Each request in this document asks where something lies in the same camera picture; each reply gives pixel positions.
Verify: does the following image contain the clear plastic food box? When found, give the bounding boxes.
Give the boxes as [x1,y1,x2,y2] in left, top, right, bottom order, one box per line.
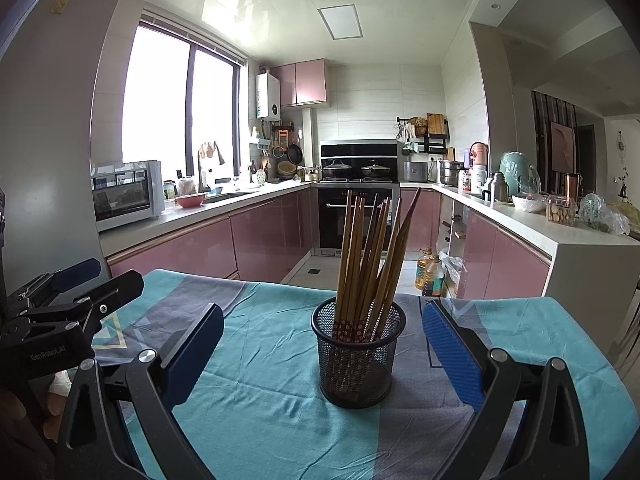
[546,195,576,224]

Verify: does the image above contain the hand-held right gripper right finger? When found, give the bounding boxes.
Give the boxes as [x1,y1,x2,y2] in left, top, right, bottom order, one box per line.
[421,300,591,480]

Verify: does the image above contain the framed wall picture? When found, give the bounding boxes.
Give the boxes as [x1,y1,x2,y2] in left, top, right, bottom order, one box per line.
[550,121,577,173]

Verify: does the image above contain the steel steamer pot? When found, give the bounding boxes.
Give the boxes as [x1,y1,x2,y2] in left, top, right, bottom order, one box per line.
[439,160,464,187]

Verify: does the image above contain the black range hood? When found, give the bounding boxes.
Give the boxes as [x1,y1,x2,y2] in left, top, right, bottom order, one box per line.
[320,141,399,158]

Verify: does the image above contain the yellow cooking oil bottle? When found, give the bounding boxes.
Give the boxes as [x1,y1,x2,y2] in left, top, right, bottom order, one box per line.
[416,247,435,295]
[429,255,445,297]

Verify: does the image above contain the grey refrigerator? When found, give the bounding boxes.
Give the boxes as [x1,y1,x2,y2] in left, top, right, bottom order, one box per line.
[0,0,135,281]

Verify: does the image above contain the teal grey patterned tablecloth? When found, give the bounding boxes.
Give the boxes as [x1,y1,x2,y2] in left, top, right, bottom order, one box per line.
[90,268,632,480]

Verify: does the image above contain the person's left hand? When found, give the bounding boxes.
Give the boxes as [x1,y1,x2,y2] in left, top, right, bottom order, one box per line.
[41,370,74,442]

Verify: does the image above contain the beige dishcloth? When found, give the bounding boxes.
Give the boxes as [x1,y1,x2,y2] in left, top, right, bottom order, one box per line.
[199,141,226,165]

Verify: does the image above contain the white kitchen countertop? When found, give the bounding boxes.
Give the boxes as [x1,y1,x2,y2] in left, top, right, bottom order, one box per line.
[100,177,640,266]

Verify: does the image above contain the pink wall cabinet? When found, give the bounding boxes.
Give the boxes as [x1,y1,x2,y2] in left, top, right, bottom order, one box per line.
[270,58,331,107]

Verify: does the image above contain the white microwave oven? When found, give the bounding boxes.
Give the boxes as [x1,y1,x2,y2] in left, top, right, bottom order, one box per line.
[91,160,166,233]

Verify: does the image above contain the white water heater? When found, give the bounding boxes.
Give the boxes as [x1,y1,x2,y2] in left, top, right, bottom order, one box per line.
[256,72,282,121]

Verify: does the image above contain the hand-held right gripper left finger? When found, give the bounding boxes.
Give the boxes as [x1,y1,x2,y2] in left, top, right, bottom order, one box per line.
[52,303,225,480]

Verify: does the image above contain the steel thermos flask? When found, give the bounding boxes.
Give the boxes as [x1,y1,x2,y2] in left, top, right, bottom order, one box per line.
[481,171,510,202]

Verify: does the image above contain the bunch of wooden chopsticks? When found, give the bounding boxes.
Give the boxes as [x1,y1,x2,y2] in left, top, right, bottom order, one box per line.
[332,187,422,345]

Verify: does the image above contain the black wall rack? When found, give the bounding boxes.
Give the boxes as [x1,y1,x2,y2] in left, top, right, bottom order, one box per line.
[397,116,450,156]

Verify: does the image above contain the pink base cabinet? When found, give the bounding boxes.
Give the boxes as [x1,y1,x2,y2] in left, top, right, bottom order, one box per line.
[107,185,318,286]
[400,187,442,253]
[457,207,553,301]

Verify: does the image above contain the white plastic bag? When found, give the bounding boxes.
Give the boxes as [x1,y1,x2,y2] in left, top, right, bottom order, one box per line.
[442,252,468,286]

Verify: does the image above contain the mint green appliance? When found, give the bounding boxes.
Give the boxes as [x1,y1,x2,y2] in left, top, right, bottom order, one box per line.
[500,151,537,193]

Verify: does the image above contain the ceiling light panel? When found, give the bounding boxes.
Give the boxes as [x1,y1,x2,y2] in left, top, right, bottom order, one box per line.
[317,4,363,39]

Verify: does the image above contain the black mesh cup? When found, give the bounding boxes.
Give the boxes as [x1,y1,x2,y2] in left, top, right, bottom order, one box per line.
[311,296,407,409]

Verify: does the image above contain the plastic bag of greens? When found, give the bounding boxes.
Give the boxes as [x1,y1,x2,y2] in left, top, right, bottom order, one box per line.
[579,192,632,235]

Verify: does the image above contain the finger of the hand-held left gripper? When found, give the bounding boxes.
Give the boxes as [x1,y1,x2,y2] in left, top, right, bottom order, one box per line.
[4,257,103,314]
[14,269,145,342]

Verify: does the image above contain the kitchen window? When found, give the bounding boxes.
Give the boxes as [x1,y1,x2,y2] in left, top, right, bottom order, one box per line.
[122,10,248,181]

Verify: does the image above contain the white bowl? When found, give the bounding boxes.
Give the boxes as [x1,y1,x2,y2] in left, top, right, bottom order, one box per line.
[512,194,548,213]

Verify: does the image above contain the built-in black oven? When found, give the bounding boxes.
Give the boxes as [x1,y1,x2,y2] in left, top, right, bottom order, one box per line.
[316,182,401,257]

